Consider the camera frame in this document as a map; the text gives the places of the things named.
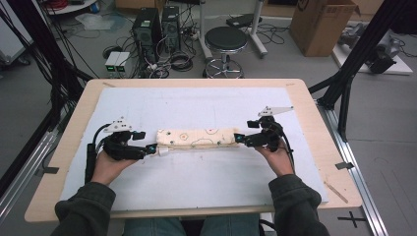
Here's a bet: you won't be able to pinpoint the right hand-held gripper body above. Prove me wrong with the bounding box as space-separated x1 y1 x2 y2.
249 105 294 152

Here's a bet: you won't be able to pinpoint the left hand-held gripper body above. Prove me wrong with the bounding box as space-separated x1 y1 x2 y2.
103 116 146 161

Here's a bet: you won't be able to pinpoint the cream patterned towel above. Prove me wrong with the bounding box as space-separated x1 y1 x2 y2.
155 127 240 156

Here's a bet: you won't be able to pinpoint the person's left hand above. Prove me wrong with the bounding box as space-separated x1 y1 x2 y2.
90 150 141 186

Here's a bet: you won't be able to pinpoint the person's right hand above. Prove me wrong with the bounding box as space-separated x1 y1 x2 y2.
255 139 295 178

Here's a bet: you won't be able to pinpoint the light wooden table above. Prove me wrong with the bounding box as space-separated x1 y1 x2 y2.
24 78 363 224

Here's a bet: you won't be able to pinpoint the white foam mat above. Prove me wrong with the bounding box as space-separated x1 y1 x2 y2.
54 87 329 214

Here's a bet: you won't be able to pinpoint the white power supply unit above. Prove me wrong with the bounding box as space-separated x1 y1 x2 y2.
104 51 122 74
114 51 131 74

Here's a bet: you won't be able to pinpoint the person's left leg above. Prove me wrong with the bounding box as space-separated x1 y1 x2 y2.
121 218 186 236

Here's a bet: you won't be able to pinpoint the person's leg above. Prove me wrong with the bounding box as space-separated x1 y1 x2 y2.
121 218 186 236
200 214 262 236

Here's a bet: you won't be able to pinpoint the thin wooden stick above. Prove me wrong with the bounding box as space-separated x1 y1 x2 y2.
324 181 349 205

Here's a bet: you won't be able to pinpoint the person's right leg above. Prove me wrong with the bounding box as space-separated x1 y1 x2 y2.
200 214 262 236

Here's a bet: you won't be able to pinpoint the black round stool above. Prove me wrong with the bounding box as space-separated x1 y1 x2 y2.
202 26 249 79

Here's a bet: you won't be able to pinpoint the large black computer tower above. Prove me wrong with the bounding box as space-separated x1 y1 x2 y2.
132 7 162 67

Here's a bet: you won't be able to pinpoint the flat black case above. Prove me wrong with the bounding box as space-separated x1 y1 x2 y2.
225 13 264 29

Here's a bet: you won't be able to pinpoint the slim black computer tower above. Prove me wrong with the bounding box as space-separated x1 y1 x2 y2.
161 5 182 53

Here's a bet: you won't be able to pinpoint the brown cardboard box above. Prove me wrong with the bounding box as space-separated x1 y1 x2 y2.
288 0 362 58

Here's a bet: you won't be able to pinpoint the clear plastic sheet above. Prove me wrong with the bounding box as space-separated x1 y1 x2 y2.
75 13 127 32

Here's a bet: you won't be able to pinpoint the round white table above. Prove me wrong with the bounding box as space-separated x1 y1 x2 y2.
45 0 99 16

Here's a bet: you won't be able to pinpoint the white board with robot parts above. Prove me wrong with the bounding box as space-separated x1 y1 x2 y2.
331 23 414 76

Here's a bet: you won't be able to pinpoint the right hand-held gripper cable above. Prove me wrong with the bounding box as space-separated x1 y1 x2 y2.
259 131 296 231

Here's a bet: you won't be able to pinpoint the hand-held gripper cable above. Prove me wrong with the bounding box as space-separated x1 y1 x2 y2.
259 131 296 231
84 123 112 185

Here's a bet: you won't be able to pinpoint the left hand-held gripper cable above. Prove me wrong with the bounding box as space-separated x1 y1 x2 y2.
84 123 112 185

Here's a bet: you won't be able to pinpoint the coiled black cables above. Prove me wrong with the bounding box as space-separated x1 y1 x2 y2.
170 52 195 73

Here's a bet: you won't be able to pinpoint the white desk frame leg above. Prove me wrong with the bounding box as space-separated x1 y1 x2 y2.
248 0 268 59
198 0 214 62

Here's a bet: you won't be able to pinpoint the aluminium rail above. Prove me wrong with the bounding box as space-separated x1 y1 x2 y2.
316 99 389 236
0 131 60 224

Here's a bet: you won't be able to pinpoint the black frame with cables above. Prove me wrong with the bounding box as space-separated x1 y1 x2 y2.
0 0 94 198

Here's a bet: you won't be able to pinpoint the black metal frame strut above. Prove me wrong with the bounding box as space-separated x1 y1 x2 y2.
308 0 411 143

